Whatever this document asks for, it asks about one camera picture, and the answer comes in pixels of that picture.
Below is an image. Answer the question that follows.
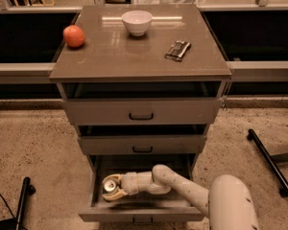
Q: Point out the grey drawer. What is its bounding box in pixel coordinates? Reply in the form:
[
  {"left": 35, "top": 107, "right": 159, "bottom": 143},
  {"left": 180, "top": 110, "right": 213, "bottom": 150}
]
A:
[
  {"left": 78, "top": 125, "right": 206, "bottom": 155},
  {"left": 62, "top": 81, "right": 222, "bottom": 127},
  {"left": 79, "top": 154, "right": 204, "bottom": 224}
]

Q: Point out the middle grey drawer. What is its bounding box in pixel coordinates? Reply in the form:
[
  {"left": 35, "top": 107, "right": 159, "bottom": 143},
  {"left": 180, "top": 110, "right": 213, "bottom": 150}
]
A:
[{"left": 78, "top": 125, "right": 206, "bottom": 155}]

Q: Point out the black left base leg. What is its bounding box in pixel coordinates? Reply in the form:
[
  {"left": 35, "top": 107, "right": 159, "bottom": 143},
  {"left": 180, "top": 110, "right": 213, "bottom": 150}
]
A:
[{"left": 0, "top": 177, "right": 36, "bottom": 230}]

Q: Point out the orange round fruit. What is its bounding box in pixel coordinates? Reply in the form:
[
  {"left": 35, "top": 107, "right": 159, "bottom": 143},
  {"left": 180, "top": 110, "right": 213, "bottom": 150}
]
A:
[{"left": 63, "top": 25, "right": 85, "bottom": 48}]

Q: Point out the grey drawer cabinet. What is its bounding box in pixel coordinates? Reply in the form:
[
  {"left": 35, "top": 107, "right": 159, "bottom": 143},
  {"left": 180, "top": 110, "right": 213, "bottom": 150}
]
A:
[{"left": 49, "top": 3, "right": 232, "bottom": 171}]

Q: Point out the black base leg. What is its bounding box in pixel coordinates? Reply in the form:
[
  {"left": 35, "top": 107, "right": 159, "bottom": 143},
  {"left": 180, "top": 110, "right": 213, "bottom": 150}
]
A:
[
  {"left": 247, "top": 128, "right": 288, "bottom": 197},
  {"left": 0, "top": 177, "right": 36, "bottom": 230}
]

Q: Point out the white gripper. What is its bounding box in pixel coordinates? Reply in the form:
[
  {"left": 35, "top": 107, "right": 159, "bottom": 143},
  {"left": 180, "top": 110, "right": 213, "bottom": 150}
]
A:
[{"left": 103, "top": 172, "right": 138, "bottom": 201}]

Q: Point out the top grey drawer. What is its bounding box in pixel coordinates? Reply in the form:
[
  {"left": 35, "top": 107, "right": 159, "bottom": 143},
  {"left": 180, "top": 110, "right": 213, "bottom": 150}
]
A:
[{"left": 62, "top": 81, "right": 222, "bottom": 127}]

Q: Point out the green soda can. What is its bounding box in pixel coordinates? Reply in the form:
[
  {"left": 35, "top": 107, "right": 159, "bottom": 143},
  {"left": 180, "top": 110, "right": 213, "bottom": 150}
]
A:
[{"left": 103, "top": 179, "right": 118, "bottom": 195}]

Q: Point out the black right base leg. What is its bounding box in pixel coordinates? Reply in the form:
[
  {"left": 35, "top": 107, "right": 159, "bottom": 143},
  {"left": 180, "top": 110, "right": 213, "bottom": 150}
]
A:
[{"left": 247, "top": 128, "right": 288, "bottom": 197}]

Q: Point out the bottom grey drawer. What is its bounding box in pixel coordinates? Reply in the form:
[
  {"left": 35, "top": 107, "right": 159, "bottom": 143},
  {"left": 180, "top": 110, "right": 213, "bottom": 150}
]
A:
[{"left": 79, "top": 154, "right": 204, "bottom": 224}]

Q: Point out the black cable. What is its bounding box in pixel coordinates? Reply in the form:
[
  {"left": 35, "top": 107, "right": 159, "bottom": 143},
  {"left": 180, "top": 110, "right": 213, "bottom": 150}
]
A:
[{"left": 0, "top": 183, "right": 17, "bottom": 222}]

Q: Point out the dark snack bar packet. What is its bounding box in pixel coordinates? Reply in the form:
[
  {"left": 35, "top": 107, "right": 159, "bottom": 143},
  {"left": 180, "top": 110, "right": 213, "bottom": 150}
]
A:
[{"left": 164, "top": 40, "right": 191, "bottom": 62}]

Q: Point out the white bowl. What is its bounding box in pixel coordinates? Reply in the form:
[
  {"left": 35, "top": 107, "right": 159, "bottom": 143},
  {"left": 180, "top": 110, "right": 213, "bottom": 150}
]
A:
[{"left": 122, "top": 11, "right": 153, "bottom": 36}]

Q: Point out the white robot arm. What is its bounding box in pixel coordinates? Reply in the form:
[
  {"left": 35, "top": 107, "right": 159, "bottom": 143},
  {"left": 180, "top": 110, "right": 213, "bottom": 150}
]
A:
[{"left": 102, "top": 164, "right": 260, "bottom": 230}]

